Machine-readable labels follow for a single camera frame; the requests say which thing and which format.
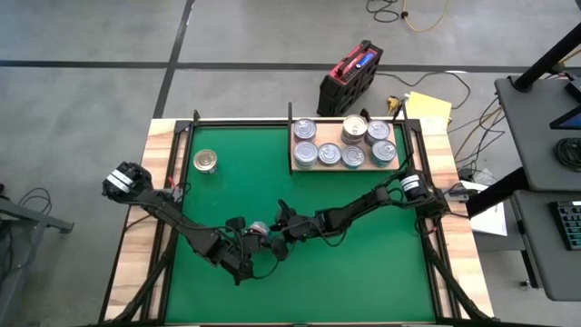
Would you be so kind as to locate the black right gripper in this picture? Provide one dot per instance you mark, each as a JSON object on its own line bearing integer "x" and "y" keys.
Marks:
{"x": 304, "y": 224}

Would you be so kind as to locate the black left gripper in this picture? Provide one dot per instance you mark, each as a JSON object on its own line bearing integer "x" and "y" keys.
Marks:
{"x": 238, "y": 254}

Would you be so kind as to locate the blue red tuna can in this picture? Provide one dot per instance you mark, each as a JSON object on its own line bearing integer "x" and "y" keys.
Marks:
{"x": 259, "y": 228}
{"x": 205, "y": 161}

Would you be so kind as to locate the large green tuna can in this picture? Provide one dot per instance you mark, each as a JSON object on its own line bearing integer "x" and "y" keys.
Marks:
{"x": 305, "y": 153}

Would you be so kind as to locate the blue yellow tuna can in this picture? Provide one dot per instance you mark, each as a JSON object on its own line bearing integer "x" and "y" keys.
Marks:
{"x": 353, "y": 157}

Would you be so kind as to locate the blue Wild Planet can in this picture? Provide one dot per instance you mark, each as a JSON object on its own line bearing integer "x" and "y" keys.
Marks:
{"x": 354, "y": 126}

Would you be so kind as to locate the teal tuna can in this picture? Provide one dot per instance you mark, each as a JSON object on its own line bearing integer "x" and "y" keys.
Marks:
{"x": 384, "y": 151}

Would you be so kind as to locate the large silver lid can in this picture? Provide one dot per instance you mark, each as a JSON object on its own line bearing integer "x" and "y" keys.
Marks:
{"x": 378, "y": 130}

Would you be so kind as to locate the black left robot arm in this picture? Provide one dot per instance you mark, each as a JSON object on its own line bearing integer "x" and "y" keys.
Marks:
{"x": 181, "y": 222}

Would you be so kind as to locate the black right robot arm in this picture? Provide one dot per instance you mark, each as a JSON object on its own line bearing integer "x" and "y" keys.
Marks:
{"x": 363, "y": 204}

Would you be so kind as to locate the wooden shelf board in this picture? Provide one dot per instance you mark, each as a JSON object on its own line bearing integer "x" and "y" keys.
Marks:
{"x": 329, "y": 131}

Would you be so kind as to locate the green table mat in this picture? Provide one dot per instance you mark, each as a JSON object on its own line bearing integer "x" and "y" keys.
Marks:
{"x": 295, "y": 281}

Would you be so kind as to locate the red black tool case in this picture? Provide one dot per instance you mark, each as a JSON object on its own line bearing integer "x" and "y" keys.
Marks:
{"x": 347, "y": 86}

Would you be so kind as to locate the yellow black plug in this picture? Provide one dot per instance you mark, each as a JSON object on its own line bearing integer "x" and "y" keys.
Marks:
{"x": 392, "y": 103}

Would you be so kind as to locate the yellow paper pad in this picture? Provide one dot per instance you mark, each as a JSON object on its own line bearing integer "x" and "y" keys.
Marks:
{"x": 426, "y": 108}

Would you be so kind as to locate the crumpled white paper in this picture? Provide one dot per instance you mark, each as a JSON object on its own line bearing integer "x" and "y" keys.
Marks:
{"x": 485, "y": 175}

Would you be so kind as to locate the white paper sheet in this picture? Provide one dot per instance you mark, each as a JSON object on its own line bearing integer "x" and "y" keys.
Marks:
{"x": 492, "y": 224}

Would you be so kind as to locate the grey metal stand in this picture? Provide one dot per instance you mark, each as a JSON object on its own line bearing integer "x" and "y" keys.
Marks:
{"x": 36, "y": 217}

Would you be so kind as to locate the black desk leg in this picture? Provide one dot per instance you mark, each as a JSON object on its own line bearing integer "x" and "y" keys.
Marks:
{"x": 526, "y": 254}

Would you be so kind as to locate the grey desk with keyboard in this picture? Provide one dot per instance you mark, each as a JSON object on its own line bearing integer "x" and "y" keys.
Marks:
{"x": 544, "y": 268}

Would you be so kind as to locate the black backlit keyboard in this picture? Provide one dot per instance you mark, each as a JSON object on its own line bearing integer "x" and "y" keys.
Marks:
{"x": 569, "y": 224}

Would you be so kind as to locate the tablet with blue screen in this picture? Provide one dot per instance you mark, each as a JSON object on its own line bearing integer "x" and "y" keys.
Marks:
{"x": 572, "y": 120}

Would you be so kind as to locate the black slanted pole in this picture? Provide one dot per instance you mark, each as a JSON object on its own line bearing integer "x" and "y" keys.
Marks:
{"x": 544, "y": 61}

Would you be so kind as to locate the black desk device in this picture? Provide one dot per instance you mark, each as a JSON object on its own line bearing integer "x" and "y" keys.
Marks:
{"x": 575, "y": 88}

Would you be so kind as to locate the black table frame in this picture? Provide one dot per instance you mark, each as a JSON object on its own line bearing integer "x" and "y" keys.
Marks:
{"x": 227, "y": 123}

